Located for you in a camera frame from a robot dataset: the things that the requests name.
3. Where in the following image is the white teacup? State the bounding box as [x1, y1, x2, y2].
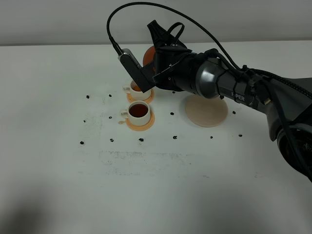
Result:
[120, 100, 151, 126]
[122, 80, 152, 100]

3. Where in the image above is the orange coaster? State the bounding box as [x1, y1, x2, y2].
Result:
[126, 89, 155, 103]
[121, 111, 155, 131]

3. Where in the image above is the front white teacup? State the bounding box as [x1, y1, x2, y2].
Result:
[120, 100, 151, 126]

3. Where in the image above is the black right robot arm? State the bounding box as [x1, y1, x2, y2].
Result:
[148, 21, 312, 178]

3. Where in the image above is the front orange coaster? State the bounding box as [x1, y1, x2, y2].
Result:
[121, 111, 155, 131]

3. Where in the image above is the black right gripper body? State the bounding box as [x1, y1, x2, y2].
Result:
[153, 46, 202, 94]

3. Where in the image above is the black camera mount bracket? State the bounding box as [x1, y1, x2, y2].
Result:
[120, 56, 156, 92]

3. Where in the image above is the beige round teapot saucer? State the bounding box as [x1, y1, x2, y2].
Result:
[185, 95, 228, 127]

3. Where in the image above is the rear orange coaster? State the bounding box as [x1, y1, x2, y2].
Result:
[126, 89, 155, 103]

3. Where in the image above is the rear white teacup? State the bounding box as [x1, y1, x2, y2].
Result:
[122, 80, 152, 100]

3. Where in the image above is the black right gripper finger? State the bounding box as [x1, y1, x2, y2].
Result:
[147, 20, 188, 50]

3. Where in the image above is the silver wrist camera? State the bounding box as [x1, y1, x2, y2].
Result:
[118, 48, 142, 69]

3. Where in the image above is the black camera cable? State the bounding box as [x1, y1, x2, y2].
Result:
[106, 1, 244, 71]

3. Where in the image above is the brown clay teapot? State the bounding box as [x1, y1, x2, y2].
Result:
[143, 46, 156, 74]

